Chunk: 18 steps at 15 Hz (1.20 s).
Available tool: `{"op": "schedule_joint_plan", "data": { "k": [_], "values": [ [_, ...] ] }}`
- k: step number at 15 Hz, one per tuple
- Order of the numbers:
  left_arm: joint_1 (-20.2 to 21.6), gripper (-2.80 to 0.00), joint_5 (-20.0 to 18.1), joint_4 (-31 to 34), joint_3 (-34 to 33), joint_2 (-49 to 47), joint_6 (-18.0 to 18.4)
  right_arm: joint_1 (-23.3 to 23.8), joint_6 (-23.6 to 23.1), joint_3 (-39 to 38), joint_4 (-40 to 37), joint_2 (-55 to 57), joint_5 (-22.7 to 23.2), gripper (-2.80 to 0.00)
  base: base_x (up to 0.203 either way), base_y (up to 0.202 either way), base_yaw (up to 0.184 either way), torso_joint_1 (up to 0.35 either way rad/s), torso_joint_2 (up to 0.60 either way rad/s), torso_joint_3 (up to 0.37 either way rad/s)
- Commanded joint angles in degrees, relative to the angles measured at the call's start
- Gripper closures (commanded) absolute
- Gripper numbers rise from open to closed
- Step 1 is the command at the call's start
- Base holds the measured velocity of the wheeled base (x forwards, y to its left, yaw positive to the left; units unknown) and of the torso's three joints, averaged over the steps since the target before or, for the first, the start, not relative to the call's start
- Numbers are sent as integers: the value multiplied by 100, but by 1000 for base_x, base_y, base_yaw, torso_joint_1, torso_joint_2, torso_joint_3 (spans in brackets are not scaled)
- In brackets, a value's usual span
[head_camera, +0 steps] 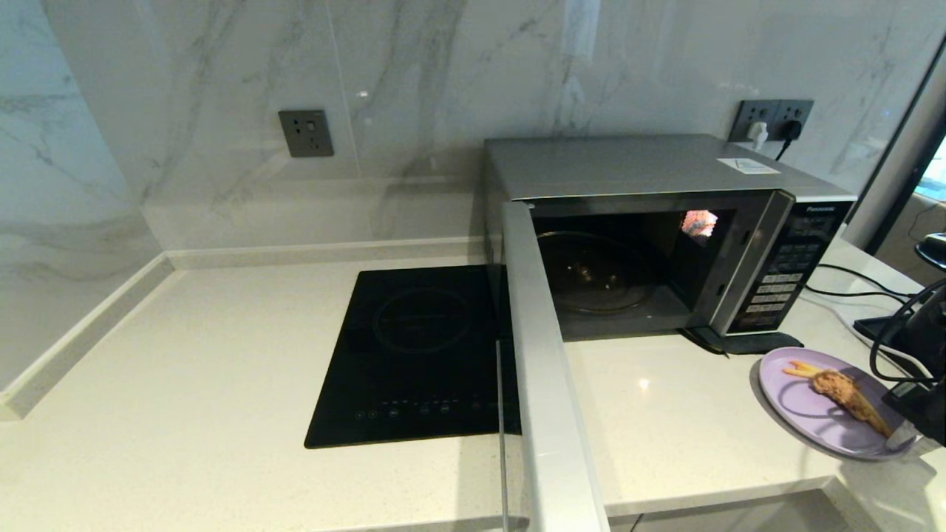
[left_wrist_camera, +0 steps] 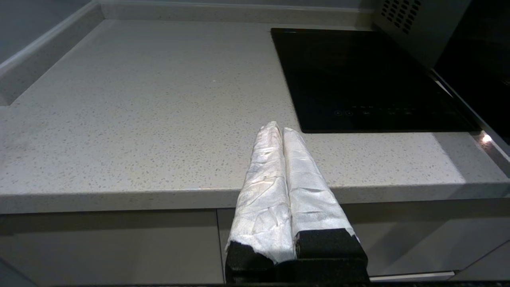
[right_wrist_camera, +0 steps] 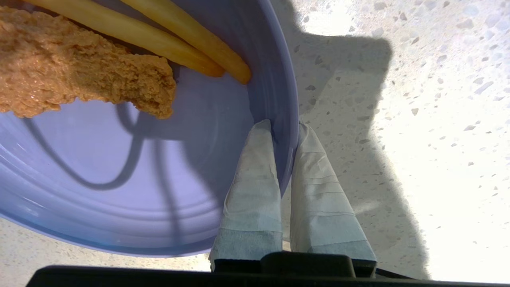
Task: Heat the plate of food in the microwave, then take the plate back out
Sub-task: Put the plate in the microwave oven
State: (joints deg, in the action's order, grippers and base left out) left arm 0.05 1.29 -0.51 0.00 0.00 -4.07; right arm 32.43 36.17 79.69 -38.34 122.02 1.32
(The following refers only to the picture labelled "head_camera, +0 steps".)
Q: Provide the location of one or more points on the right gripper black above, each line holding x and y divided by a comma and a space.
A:
924, 414

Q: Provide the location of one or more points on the purple plate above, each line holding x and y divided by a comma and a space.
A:
805, 414

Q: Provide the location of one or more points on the black glass microwave door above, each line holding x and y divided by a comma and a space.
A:
547, 384

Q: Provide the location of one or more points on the black mat under microwave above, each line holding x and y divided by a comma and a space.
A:
761, 343

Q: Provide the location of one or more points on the white paper sheet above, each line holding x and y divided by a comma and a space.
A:
748, 166

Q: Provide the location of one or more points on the silver microwave oven body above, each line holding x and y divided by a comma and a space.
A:
613, 162

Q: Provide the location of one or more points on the fried chicken piece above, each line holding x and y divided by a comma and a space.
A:
842, 391

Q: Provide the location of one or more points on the black stand with base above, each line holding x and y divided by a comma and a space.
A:
879, 329

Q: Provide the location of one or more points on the long french fry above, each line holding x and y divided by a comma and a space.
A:
802, 372

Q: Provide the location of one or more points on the short french fry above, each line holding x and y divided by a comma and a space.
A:
805, 363

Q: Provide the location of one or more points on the dark round background object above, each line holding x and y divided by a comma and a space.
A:
933, 251

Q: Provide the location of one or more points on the black plug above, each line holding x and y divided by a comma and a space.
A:
791, 131

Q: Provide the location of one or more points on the white plug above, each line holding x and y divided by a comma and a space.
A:
758, 133

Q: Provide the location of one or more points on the black induction cooktop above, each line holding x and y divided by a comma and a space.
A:
417, 355

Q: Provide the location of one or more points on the dark door frame post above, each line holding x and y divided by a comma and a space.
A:
898, 148

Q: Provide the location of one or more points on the grey double wall socket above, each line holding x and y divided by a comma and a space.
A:
754, 111

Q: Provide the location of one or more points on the grey single wall socket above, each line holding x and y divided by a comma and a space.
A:
306, 133

